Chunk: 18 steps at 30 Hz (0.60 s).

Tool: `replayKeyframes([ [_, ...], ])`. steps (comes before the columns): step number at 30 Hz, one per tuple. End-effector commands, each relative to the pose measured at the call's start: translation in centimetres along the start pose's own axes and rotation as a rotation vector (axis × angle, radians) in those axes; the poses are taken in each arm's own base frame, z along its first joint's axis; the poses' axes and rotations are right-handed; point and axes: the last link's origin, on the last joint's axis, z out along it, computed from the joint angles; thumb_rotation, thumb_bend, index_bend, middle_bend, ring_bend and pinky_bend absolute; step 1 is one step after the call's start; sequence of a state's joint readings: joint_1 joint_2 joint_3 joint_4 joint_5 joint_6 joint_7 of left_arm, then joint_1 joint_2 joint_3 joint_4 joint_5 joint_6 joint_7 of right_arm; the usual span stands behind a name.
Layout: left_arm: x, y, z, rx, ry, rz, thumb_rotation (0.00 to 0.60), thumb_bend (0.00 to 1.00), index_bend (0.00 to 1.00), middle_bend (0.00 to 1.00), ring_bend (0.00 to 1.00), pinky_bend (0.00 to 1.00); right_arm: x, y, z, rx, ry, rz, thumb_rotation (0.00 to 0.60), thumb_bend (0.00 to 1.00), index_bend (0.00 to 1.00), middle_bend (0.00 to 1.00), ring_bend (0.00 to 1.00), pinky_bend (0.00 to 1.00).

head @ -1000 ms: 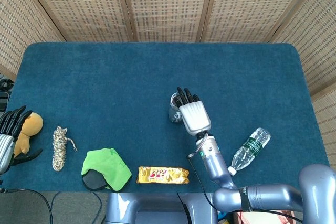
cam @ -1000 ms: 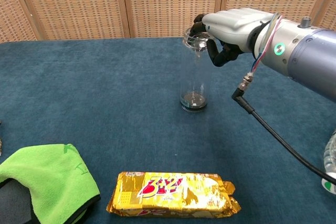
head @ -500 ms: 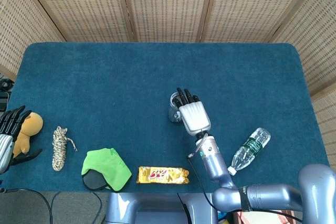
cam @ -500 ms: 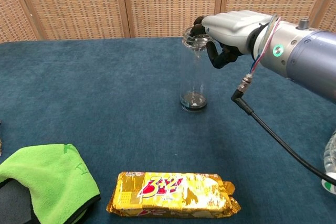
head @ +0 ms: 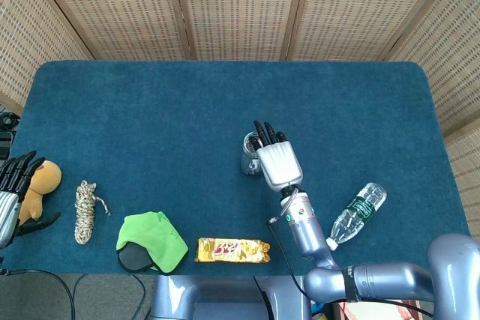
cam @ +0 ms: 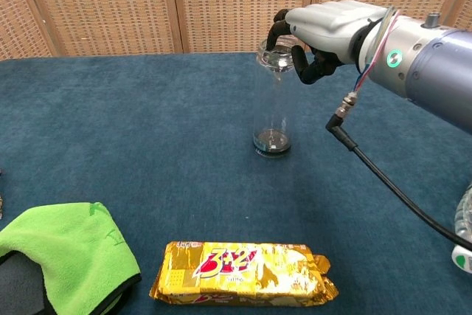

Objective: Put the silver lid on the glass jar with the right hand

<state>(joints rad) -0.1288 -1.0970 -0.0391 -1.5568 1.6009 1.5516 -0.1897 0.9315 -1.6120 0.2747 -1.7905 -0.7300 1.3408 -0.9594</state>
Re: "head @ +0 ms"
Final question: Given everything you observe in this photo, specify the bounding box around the red framed box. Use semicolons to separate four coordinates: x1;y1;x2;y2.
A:
333;299;418;320

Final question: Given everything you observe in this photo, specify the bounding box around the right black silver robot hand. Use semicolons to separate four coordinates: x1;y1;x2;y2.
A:
253;120;304;190

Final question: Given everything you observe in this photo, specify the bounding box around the woven bamboo folding screen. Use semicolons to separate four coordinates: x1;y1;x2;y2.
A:
0;0;480;250

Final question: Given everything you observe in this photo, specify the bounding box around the coiled beige rope bundle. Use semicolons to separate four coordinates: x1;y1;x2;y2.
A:
73;180;112;245

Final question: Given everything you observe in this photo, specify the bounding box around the yellow plush toy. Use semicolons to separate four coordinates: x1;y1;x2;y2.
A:
17;160;63;226

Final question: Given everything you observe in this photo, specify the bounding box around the black device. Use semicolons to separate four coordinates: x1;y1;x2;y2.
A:
0;130;16;160

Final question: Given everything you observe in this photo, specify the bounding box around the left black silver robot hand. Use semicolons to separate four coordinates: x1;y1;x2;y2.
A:
0;150;62;250

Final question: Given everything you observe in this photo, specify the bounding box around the clear glass jar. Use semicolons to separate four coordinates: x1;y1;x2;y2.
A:
240;132;264;176

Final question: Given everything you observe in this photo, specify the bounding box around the grey robot torso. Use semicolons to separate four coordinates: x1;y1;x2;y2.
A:
149;274;314;320

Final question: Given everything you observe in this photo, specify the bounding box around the black floor cable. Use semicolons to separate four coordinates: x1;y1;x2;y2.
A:
0;268;147;320

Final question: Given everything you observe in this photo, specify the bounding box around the gold biscuit packet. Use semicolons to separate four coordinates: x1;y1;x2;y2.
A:
193;237;272;264

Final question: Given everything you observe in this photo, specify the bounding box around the green cloth with black trim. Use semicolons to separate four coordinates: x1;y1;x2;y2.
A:
115;211;190;275

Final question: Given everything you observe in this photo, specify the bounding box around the clear plastic water bottle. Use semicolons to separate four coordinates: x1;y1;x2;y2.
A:
325;182;388;252

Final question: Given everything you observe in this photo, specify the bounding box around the blue table mat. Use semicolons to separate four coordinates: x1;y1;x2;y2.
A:
6;60;476;277

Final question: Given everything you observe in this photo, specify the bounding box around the blue plastic container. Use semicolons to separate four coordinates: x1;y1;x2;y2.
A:
310;300;331;320

